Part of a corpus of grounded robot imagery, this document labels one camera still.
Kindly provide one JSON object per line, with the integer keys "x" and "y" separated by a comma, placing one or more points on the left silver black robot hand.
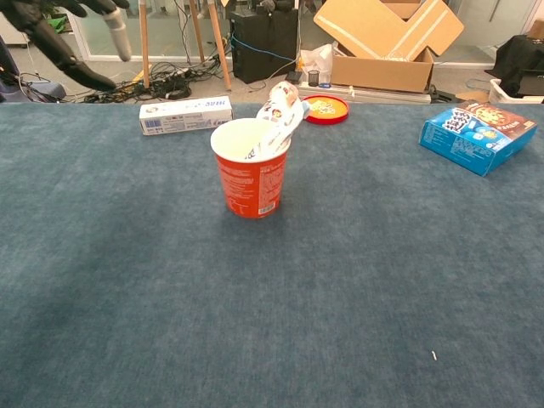
{"x": 51, "y": 42}

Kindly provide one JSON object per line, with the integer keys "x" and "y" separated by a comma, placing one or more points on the white toothpaste tube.
{"x": 276, "y": 136}

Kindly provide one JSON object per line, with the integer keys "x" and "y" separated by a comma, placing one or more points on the white toothpaste carton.
{"x": 187, "y": 115}

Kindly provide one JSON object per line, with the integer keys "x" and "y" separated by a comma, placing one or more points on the green bag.
{"x": 59, "y": 27}

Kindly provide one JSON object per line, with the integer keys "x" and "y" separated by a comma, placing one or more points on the white cabinet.
{"x": 10, "y": 34}

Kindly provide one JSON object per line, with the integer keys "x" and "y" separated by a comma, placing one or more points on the dark blue machine base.
{"x": 47, "y": 91}

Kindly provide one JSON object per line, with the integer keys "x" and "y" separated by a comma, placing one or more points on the wooden easel leg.
{"x": 144, "y": 42}
{"x": 196, "y": 30}
{"x": 219, "y": 42}

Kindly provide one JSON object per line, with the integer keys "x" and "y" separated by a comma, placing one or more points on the black computer tower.
{"x": 263, "y": 47}

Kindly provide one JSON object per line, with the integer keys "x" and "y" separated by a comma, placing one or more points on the clear bottle with white label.
{"x": 285, "y": 91}

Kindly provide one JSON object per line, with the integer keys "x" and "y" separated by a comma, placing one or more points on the red paper cup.
{"x": 251, "y": 187}

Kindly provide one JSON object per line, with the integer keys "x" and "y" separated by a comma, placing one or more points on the black mesh pen cup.
{"x": 313, "y": 78}

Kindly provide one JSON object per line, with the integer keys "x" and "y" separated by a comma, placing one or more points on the white plastic bag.
{"x": 319, "y": 57}

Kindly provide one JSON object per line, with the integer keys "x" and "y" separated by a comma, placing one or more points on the red round lid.
{"x": 329, "y": 110}

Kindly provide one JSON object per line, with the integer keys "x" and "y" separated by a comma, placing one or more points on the brown cardboard box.
{"x": 382, "y": 72}

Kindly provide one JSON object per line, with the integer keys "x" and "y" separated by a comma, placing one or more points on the blue table cloth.
{"x": 382, "y": 276}

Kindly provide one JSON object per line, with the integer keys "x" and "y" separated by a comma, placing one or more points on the blue cookie box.
{"x": 467, "y": 140}

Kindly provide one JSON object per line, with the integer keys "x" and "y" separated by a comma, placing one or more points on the white storage bin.
{"x": 501, "y": 91}

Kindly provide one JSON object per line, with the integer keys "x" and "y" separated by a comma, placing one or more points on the black draped cloth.
{"x": 518, "y": 55}

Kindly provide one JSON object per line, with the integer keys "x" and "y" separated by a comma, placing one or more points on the grey aluminium rail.
{"x": 382, "y": 95}

